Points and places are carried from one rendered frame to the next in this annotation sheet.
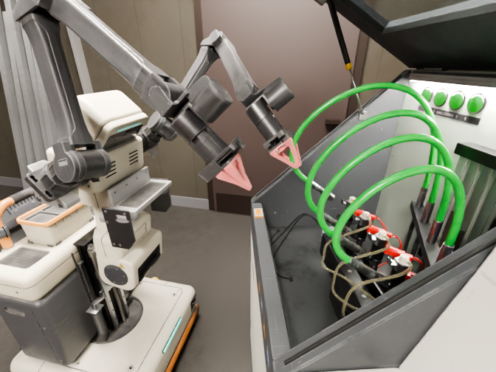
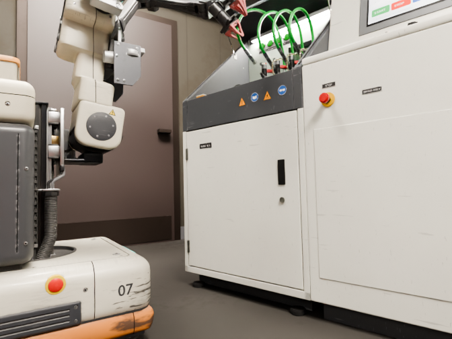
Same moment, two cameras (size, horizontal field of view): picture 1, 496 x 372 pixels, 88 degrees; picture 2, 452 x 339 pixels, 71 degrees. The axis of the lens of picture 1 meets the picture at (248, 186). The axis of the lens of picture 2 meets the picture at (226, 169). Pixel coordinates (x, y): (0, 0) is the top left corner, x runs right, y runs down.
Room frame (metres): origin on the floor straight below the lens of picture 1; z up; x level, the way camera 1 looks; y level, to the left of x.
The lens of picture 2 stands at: (-0.37, 1.01, 0.49)
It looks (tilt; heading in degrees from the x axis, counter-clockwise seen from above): 3 degrees up; 315
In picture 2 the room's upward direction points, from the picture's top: 1 degrees counter-clockwise
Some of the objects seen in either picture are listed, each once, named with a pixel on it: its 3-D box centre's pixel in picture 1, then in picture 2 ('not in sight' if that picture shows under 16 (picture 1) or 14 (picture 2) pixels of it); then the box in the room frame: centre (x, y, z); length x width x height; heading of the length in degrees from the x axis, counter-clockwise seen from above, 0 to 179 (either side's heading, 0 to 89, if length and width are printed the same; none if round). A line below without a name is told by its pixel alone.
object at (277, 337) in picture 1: (264, 272); (235, 105); (0.62, -0.05, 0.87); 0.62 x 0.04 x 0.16; 3
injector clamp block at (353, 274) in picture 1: (356, 291); not in sight; (0.51, -0.30, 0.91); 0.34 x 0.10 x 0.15; 3
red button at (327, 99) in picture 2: not in sight; (325, 98); (0.16, -0.04, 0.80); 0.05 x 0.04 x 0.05; 3
